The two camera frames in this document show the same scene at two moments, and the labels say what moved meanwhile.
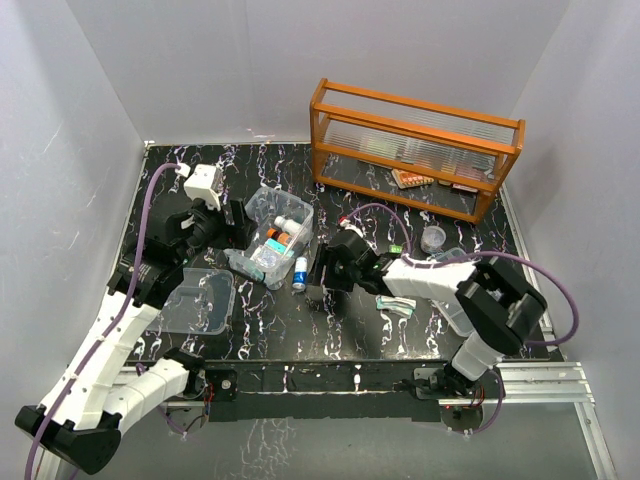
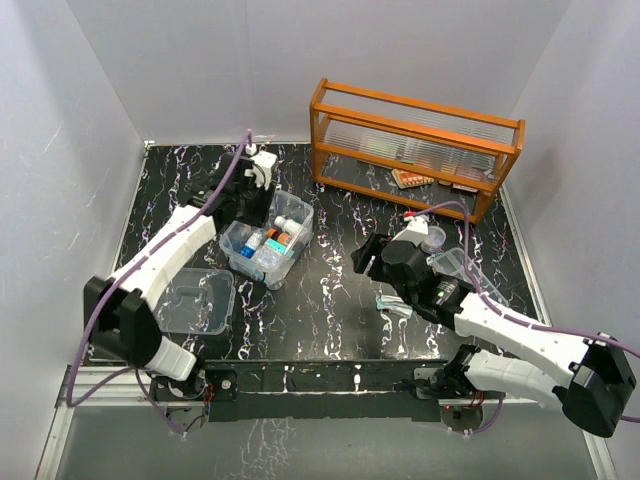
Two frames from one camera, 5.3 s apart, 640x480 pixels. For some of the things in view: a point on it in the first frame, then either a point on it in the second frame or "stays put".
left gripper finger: (245, 229) -> (255, 209)
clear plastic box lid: (203, 304) stays put
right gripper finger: (318, 265) -> (364, 254)
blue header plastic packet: (269, 254) stays put
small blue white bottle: (301, 273) -> (249, 248)
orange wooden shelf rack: (428, 155) stays put
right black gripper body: (338, 276) -> (379, 272)
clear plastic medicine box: (280, 228) stays put
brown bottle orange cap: (283, 237) stays put
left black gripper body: (211, 228) -> (247, 193)
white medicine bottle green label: (290, 226) stays put
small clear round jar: (432, 239) stays put
